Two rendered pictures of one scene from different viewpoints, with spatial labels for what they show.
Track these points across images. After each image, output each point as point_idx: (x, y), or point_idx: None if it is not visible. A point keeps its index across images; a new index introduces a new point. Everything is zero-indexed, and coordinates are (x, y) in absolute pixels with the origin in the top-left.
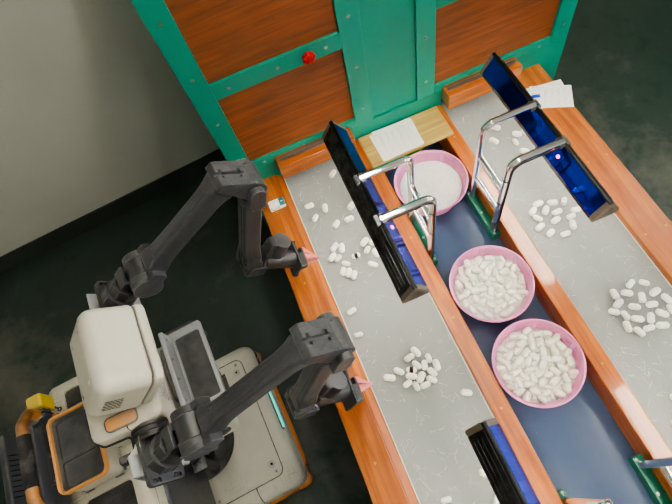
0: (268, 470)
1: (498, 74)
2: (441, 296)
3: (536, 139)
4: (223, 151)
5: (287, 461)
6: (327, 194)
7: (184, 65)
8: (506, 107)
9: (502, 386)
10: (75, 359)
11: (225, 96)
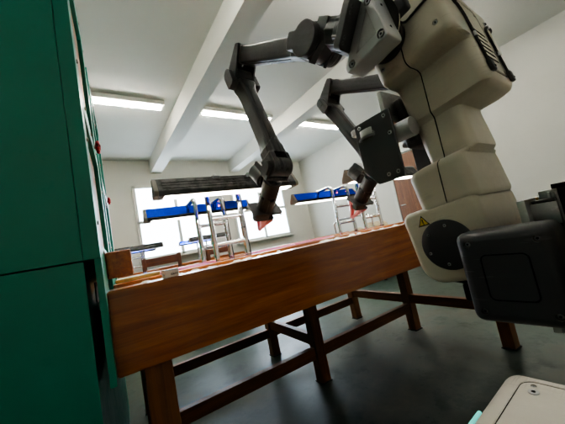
0: (546, 392)
1: (157, 211)
2: (282, 247)
3: (205, 209)
4: (92, 188)
5: (509, 383)
6: None
7: (73, 39)
8: (177, 215)
9: (328, 236)
10: None
11: (84, 114)
